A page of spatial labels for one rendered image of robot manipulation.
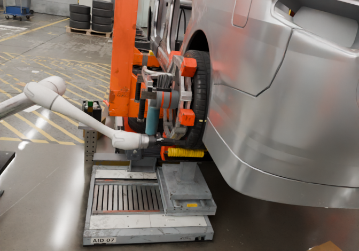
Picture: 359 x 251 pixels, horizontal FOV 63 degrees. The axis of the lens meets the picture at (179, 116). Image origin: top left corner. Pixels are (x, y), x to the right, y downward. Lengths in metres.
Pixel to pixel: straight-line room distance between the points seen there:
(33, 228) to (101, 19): 8.63
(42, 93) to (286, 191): 1.34
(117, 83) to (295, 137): 1.57
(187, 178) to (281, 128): 1.27
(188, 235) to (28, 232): 1.00
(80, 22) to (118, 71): 8.12
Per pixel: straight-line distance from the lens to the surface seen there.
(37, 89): 1.81
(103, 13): 10.21
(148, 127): 2.11
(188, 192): 2.13
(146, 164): 2.60
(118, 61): 2.29
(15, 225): 2.23
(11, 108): 2.10
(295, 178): 1.19
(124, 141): 1.74
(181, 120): 1.63
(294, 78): 1.03
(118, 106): 2.38
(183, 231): 2.04
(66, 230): 2.13
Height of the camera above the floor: 1.46
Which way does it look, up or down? 21 degrees down
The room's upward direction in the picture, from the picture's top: 9 degrees clockwise
